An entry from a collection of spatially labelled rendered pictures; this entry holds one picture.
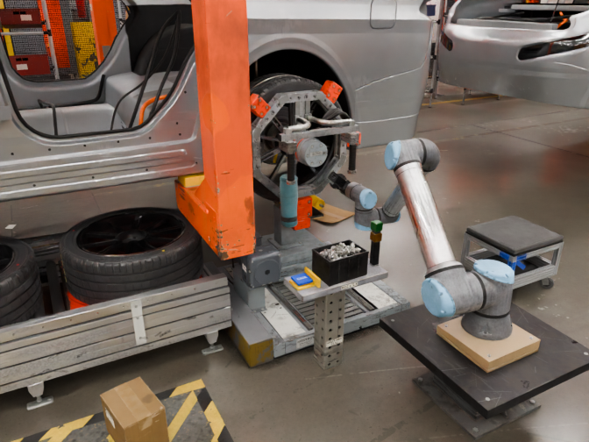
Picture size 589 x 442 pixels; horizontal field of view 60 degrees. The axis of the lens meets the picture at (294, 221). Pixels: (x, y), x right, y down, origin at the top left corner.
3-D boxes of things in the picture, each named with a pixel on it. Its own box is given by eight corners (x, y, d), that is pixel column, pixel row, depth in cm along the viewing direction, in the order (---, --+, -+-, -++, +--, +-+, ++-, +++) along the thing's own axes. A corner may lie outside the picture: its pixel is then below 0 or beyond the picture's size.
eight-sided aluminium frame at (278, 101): (338, 185, 287) (343, 86, 265) (345, 188, 282) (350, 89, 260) (249, 202, 264) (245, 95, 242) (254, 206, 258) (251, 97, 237)
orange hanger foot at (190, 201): (206, 202, 279) (202, 140, 265) (243, 239, 237) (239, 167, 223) (176, 208, 272) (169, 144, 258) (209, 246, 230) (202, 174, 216)
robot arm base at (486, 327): (522, 333, 199) (526, 311, 195) (483, 345, 192) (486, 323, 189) (488, 309, 215) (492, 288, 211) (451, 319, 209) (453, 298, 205)
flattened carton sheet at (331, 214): (304, 196, 431) (304, 193, 430) (356, 214, 396) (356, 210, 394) (279, 206, 411) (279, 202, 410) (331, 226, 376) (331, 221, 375)
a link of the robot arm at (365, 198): (362, 211, 254) (363, 193, 250) (348, 203, 264) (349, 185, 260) (378, 208, 258) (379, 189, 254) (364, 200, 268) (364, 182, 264)
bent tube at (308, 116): (333, 117, 262) (334, 97, 258) (354, 125, 247) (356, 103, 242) (303, 122, 255) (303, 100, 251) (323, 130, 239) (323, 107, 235)
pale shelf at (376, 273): (365, 261, 238) (365, 255, 237) (387, 277, 224) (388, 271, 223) (283, 283, 220) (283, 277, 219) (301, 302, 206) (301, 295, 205)
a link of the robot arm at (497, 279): (519, 311, 195) (525, 270, 189) (480, 319, 191) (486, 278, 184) (493, 292, 209) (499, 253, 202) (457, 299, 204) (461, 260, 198)
